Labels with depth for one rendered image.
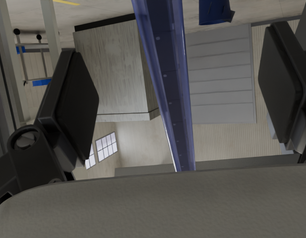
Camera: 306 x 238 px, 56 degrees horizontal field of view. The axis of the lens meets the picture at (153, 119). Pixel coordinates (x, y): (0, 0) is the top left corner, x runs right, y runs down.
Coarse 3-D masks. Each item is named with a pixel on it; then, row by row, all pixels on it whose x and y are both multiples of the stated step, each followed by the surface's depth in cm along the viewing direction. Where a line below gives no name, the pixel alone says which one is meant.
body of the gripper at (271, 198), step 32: (32, 192) 7; (64, 192) 7; (96, 192) 7; (128, 192) 7; (160, 192) 7; (192, 192) 6; (224, 192) 6; (256, 192) 6; (288, 192) 6; (0, 224) 7; (32, 224) 7; (64, 224) 6; (96, 224) 6; (128, 224) 6; (160, 224) 6; (192, 224) 6; (224, 224) 6; (256, 224) 6; (288, 224) 6
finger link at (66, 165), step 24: (72, 72) 11; (48, 96) 10; (72, 96) 11; (96, 96) 14; (48, 120) 10; (72, 120) 11; (72, 144) 11; (0, 168) 9; (72, 168) 11; (0, 192) 9
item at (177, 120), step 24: (144, 0) 8; (168, 0) 8; (144, 24) 8; (168, 24) 8; (144, 48) 9; (168, 48) 9; (168, 72) 10; (168, 96) 12; (168, 120) 13; (192, 144) 16; (192, 168) 19
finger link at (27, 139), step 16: (32, 128) 10; (16, 144) 10; (32, 144) 9; (48, 144) 9; (16, 160) 9; (32, 160) 9; (48, 160) 9; (16, 176) 8; (32, 176) 8; (48, 176) 8; (64, 176) 9
